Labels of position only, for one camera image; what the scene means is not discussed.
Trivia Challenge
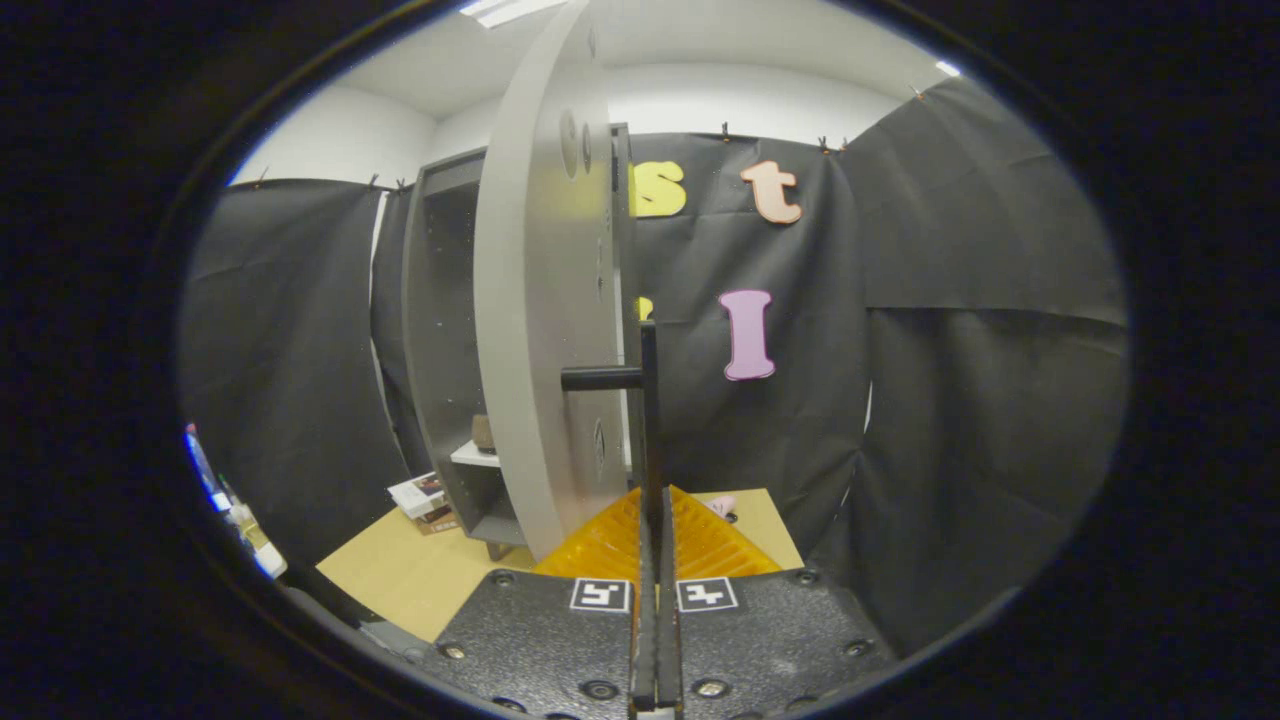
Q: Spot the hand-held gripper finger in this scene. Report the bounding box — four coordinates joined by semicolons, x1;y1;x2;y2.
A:
655;487;896;719
425;487;656;719

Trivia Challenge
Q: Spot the dark grey shoe cabinet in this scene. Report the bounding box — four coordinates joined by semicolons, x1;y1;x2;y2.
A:
402;125;641;561

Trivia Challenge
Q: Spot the black backdrop cloth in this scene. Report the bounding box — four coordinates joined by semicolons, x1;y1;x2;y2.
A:
180;78;1131;651

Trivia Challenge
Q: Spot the small clear bottle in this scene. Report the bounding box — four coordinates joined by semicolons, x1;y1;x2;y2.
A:
228;495;266;551

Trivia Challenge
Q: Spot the blue printed sign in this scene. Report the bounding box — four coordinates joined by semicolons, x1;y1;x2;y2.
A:
185;425;226;511

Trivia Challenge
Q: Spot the long ceiling light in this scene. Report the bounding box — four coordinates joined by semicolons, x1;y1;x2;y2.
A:
460;0;561;29

